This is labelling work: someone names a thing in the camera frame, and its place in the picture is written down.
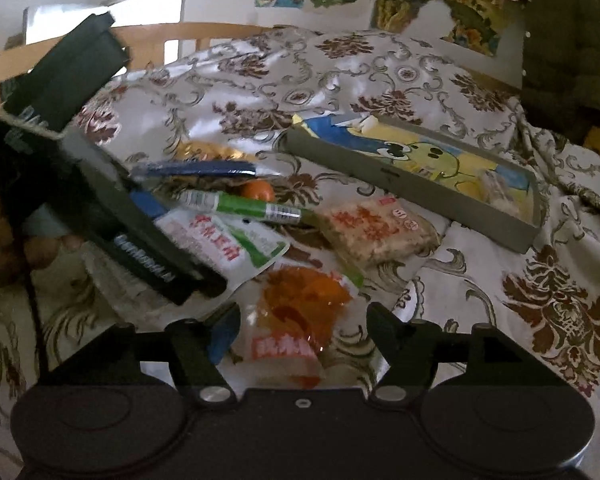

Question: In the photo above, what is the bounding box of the small blue packet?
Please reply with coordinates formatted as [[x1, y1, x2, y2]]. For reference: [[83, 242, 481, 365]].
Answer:
[[130, 190, 168, 221]]

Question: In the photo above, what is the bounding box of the white green pouch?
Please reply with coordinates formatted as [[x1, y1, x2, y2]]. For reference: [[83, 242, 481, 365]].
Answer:
[[152, 207, 291, 293]]

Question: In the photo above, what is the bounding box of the dark blue long packet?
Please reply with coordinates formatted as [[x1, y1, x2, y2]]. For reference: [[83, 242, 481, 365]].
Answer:
[[130, 157, 258, 183]]

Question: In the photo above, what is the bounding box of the floral printed blanket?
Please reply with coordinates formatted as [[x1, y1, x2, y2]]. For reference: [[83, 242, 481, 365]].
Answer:
[[0, 27, 600, 480]]

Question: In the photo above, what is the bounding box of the black cable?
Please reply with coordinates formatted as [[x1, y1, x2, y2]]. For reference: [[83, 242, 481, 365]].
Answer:
[[7, 200, 51, 378]]

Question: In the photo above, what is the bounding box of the orange white packet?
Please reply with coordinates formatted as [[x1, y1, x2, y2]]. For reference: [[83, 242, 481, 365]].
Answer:
[[230, 265, 361, 391]]

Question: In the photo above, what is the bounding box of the clear rice cracker packet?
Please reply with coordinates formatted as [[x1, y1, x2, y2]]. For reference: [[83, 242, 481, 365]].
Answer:
[[320, 197, 441, 268]]

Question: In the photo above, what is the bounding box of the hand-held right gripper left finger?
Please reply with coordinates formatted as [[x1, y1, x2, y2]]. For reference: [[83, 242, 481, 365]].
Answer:
[[45, 302, 243, 406]]

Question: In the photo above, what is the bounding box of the grey box with cartoon lining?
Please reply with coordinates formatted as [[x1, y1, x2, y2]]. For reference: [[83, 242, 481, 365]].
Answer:
[[282, 112, 543, 256]]

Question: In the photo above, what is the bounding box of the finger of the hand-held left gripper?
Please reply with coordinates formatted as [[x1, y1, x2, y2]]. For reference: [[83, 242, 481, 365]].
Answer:
[[187, 260, 229, 301]]

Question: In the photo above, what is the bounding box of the gold foil packet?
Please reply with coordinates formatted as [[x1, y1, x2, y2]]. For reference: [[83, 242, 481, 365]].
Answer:
[[172, 139, 261, 166]]

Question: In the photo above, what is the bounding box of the person's left hand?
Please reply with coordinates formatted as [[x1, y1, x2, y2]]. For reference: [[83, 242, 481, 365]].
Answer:
[[0, 160, 86, 286]]

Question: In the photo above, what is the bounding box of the green stick packet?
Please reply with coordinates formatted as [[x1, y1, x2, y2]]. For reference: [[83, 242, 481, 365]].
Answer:
[[177, 189, 318, 226]]

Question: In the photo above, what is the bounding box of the tangerine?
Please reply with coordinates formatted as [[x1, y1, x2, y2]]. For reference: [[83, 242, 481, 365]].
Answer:
[[240, 179, 277, 203]]

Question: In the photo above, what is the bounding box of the clear snack packet in tray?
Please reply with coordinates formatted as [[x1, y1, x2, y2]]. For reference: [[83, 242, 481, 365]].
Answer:
[[480, 170, 526, 211]]

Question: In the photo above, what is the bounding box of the white paper piece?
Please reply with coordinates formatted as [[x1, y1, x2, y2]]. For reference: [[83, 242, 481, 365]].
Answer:
[[330, 115, 381, 134]]

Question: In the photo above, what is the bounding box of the window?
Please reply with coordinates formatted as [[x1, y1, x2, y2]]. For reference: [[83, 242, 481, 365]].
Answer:
[[22, 0, 188, 61]]

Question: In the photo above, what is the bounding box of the dark green puffer jacket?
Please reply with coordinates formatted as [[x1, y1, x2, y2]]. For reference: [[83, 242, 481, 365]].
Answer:
[[522, 0, 600, 143]]

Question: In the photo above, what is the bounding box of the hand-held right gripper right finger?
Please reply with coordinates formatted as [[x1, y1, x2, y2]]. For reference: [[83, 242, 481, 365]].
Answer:
[[366, 302, 568, 406]]

